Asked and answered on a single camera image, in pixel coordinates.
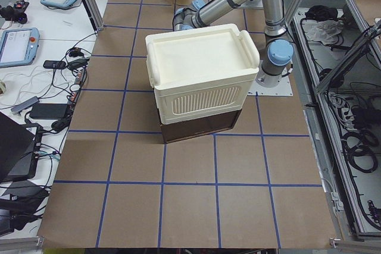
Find near blue teach pendant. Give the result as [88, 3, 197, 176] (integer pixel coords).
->
[1, 27, 40, 68]

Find black laptop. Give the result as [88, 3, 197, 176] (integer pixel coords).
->
[1, 114, 42, 183]

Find black coiled cables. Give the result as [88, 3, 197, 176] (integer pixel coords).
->
[341, 131, 380, 174]

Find large black power brick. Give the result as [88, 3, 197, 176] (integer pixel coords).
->
[30, 103, 67, 120]

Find dark brown wooden box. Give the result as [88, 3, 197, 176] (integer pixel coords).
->
[159, 109, 242, 143]

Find cream plastic drawer cabinet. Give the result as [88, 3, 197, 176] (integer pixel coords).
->
[145, 24, 260, 124]

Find white crumpled cloth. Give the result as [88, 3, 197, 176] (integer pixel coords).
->
[307, 20, 343, 45]

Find black phone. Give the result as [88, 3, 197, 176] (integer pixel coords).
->
[43, 60, 67, 70]

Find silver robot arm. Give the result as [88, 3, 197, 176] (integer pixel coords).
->
[172, 0, 293, 88]

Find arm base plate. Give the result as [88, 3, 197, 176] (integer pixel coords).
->
[248, 67, 293, 97]

